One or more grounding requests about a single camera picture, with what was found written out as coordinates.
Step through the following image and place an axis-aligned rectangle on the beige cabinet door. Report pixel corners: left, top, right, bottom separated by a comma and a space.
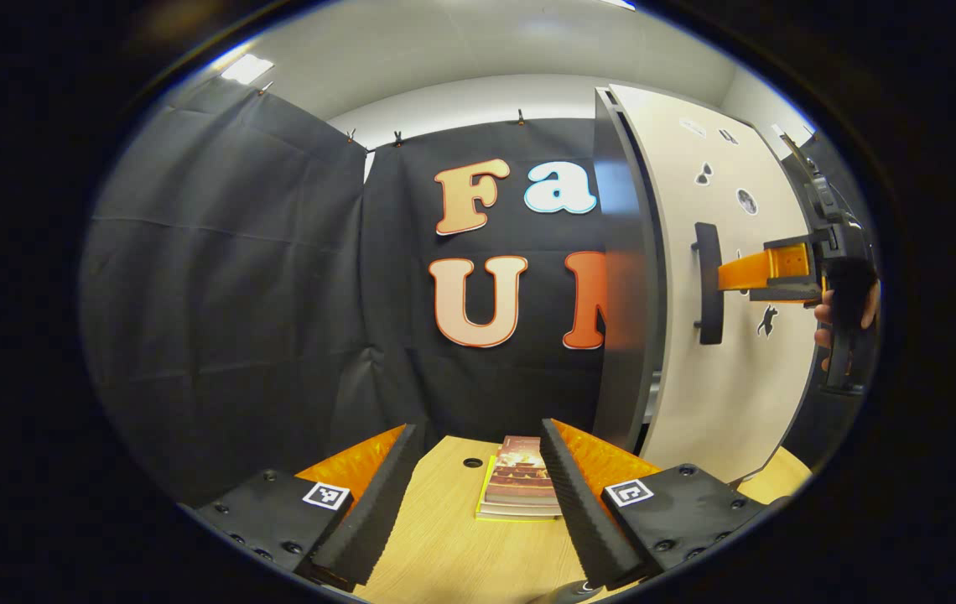
610, 82, 823, 487

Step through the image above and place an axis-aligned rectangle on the black backdrop cloth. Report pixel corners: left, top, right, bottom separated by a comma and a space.
80, 80, 877, 504

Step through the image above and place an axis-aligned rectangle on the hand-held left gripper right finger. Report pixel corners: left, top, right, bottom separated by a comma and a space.
538, 418, 781, 592

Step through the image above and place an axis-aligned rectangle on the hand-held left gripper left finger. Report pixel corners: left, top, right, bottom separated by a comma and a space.
179, 422, 427, 592

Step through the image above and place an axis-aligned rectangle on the silver bottle with red label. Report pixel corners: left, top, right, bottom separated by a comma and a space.
528, 577, 609, 604

